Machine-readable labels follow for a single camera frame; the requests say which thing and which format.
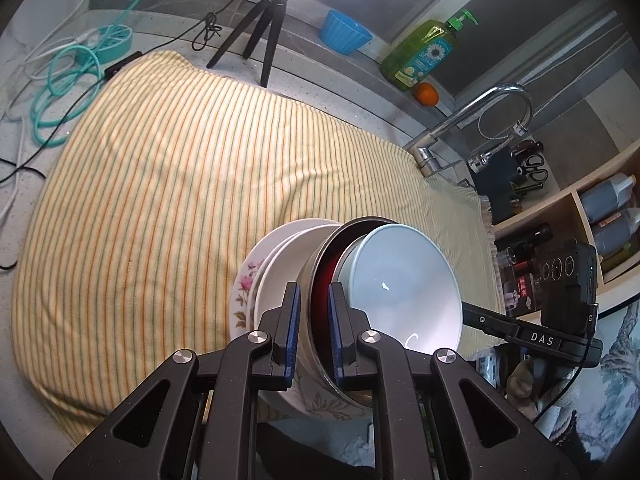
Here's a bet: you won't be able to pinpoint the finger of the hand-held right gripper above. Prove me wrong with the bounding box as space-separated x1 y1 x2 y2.
460 300 522 347

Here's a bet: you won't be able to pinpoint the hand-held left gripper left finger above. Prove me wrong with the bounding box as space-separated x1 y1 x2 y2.
52 281 302 480

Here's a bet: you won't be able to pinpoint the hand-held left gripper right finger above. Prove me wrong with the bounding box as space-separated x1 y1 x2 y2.
327 281 583 480

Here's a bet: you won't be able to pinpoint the red steel bowl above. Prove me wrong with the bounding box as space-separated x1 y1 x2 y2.
312 225 386 386

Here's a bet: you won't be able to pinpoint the pink floral plate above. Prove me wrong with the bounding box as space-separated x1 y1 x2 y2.
229 217 346 356
247 222 343 321

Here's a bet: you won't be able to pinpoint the large steel bowl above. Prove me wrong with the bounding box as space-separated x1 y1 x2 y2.
295 216 401 411

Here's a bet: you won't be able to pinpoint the light blue bowl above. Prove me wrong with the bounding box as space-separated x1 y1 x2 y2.
336 223 463 358

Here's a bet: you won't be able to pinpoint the person's right hand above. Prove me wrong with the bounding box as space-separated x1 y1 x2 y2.
505 360 547 401

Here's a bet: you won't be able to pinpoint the red label bottle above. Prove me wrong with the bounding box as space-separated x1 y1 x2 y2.
505 260 543 318

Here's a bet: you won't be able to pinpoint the black bottle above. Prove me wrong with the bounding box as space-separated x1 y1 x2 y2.
495 222 553 261

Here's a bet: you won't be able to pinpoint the wooden shelf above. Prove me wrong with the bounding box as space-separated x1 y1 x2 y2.
492 140 640 311

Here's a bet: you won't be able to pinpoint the brown sauce jug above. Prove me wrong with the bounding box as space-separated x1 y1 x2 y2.
592 208 640 256

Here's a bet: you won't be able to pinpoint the dark sauce jug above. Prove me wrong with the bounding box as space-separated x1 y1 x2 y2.
580 172 640 223

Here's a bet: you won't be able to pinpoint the black scissors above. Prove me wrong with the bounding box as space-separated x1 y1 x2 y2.
517 154 550 183

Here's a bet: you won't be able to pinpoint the dark knife block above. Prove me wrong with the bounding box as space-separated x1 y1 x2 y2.
475 152 548 226

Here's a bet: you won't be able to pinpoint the chrome faucet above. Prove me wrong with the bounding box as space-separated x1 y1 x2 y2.
402 82 535 178

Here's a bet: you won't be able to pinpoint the yellow striped cloth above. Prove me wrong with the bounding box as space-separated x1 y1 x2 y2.
10 50 507 446

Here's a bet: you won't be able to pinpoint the orange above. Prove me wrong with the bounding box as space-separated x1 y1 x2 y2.
412 81 440 107

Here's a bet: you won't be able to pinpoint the green dish soap bottle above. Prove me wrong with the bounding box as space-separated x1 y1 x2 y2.
379 8 480 92

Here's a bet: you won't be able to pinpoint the blue ribbed cup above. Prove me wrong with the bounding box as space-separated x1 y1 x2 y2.
320 9 374 56

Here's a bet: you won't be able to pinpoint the faucet sprayer hose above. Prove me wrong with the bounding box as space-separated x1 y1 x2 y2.
467 127 531 173

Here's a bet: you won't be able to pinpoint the black ring light cable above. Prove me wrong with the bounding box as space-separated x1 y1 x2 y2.
0 0 281 271

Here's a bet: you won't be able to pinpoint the teal hose reel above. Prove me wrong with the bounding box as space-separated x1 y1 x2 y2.
92 25 133 63

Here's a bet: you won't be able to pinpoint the teal hose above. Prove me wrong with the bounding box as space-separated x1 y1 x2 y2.
30 0 173 148

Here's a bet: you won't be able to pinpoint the white cable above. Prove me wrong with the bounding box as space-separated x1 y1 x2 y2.
0 0 108 231

